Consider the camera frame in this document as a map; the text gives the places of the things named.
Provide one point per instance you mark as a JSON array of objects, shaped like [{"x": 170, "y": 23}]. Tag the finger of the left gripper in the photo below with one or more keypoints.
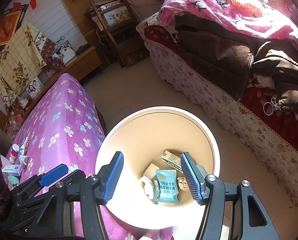
[{"x": 53, "y": 175}]

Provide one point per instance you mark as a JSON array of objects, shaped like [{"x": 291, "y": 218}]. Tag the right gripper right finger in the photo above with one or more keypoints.
[{"x": 250, "y": 220}]

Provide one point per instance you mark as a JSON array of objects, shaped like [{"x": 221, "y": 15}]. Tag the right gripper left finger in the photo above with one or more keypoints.
[{"x": 95, "y": 191}]

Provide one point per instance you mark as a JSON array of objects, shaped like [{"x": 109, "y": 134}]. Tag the green fluffy cloth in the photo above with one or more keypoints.
[{"x": 13, "y": 180}]

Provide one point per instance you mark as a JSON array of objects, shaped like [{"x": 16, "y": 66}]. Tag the white blue medicine box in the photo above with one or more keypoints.
[{"x": 12, "y": 170}]

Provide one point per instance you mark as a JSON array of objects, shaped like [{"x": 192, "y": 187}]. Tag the light blue snack bag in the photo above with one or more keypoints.
[{"x": 168, "y": 186}]

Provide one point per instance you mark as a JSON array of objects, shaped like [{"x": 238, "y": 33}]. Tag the green white milk carton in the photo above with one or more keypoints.
[{"x": 172, "y": 160}]

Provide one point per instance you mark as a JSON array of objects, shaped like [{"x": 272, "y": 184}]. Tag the dark green packet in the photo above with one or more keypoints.
[{"x": 156, "y": 191}]

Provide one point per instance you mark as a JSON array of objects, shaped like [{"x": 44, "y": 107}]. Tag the cream trash bucket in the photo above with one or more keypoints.
[{"x": 143, "y": 137}]

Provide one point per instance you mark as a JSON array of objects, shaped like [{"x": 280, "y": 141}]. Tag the white pink yogurt bottle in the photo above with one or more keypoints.
[{"x": 14, "y": 153}]

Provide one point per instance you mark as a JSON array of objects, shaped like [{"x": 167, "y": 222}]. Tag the pink floral tablecloth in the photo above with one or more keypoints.
[{"x": 64, "y": 128}]

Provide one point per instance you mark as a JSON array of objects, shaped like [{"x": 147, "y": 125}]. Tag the framed photo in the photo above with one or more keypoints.
[{"x": 34, "y": 88}]

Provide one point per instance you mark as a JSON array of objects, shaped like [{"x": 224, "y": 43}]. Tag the wooden sideboard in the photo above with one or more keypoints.
[{"x": 78, "y": 67}]

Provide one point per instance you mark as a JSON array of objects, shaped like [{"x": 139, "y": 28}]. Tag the floral cream cloth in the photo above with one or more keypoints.
[{"x": 24, "y": 57}]

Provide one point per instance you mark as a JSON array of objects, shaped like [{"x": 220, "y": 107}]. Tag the brown jacket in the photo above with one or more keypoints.
[{"x": 228, "y": 59}]

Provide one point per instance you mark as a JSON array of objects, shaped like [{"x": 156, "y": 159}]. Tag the pink blanket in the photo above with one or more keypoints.
[{"x": 274, "y": 19}]

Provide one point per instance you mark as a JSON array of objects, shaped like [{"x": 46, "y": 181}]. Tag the red gold wall picture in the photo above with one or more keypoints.
[{"x": 10, "y": 22}]

